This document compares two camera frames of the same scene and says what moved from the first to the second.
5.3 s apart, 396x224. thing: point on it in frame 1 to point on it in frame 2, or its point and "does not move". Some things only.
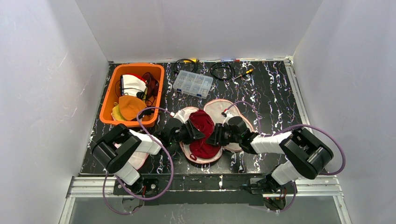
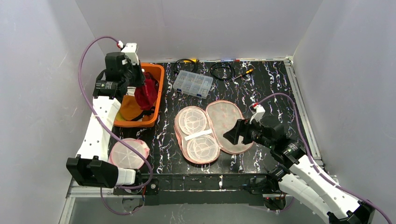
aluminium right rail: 306,120 does not move
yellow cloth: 130,107 does not move
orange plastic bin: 131,87 does not move
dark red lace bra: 200,148 to 146,94
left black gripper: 192,131 to 136,76
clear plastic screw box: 193,84 does not move
